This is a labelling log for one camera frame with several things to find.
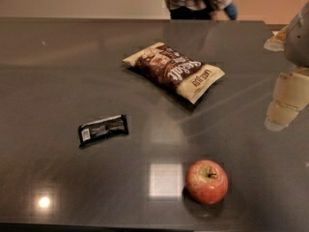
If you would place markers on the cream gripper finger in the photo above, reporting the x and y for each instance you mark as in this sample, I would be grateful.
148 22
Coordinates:
290 96
276 42

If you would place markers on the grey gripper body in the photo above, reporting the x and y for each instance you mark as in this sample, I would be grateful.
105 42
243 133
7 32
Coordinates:
298 42

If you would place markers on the red apple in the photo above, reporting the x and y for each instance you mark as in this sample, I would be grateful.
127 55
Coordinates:
206 181

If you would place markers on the brown sea salt chip bag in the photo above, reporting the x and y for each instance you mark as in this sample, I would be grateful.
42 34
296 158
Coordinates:
174 71

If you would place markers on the person in plaid shirt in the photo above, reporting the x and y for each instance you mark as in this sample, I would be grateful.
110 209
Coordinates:
200 9

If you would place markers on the black snack bar wrapper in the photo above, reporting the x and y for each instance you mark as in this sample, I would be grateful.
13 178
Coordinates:
102 129

